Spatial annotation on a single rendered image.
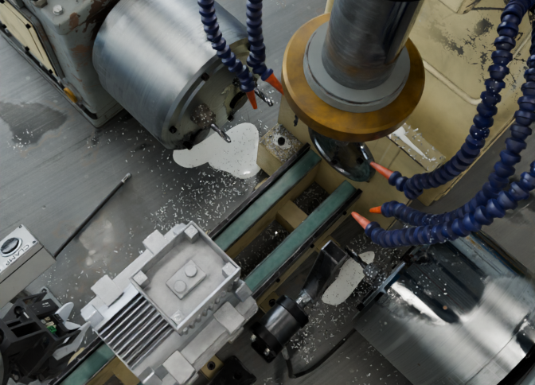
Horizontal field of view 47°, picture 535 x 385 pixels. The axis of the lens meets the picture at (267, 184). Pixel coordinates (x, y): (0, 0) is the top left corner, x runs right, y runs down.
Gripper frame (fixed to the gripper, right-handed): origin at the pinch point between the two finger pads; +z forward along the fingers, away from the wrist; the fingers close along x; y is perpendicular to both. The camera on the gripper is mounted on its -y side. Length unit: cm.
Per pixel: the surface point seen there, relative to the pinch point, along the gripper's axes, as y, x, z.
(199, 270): 18.0, -6.7, 5.8
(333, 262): 33.4, -20.2, 0.7
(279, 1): 55, 34, 65
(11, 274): -1.3, 13.5, 0.8
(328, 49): 52, -4, -5
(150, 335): 6.9, -7.9, 3.2
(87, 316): 2.9, 0.2, 1.2
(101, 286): 5.7, 2.7, 4.7
